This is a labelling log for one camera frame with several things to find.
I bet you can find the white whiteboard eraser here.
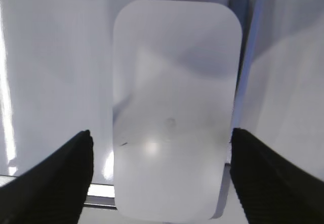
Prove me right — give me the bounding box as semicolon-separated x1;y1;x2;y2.
112;0;242;223

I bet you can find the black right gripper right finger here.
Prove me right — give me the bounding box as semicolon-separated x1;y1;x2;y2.
230;128;323;223

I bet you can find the white framed whiteboard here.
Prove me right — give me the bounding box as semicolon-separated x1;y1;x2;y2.
0;0;324;208

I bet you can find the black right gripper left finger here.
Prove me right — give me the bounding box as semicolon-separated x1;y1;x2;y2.
1;130;94;223

